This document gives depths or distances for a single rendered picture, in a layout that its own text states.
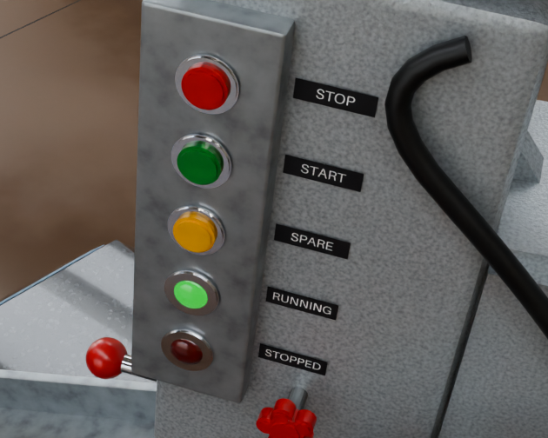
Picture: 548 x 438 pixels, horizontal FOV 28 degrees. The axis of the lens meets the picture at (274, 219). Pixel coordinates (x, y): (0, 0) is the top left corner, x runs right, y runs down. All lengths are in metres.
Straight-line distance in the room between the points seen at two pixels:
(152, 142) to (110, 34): 3.06
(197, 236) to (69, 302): 0.76
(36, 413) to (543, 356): 0.59
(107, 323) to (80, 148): 1.80
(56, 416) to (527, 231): 0.59
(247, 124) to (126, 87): 2.82
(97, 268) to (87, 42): 2.24
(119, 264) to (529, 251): 0.87
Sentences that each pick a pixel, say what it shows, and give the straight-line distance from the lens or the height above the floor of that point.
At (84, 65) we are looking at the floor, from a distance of 3.51.
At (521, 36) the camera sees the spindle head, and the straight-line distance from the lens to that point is 0.56.
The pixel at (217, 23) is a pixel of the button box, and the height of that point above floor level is 1.56.
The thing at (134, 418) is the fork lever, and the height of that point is 1.01.
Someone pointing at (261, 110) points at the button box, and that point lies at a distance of 0.59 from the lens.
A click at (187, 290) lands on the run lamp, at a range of 0.68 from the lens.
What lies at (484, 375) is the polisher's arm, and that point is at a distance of 0.71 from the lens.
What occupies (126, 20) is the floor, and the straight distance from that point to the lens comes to 3.77.
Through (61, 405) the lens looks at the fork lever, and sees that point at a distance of 1.11.
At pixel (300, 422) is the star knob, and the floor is 1.30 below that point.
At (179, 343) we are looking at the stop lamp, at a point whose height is 1.32.
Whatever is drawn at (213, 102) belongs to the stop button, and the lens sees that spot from 0.59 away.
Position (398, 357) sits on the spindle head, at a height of 1.34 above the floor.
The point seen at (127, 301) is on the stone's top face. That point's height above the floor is 0.87.
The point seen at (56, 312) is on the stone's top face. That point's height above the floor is 0.87.
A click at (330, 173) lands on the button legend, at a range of 0.62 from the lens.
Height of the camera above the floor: 1.83
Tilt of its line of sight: 39 degrees down
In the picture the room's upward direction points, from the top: 8 degrees clockwise
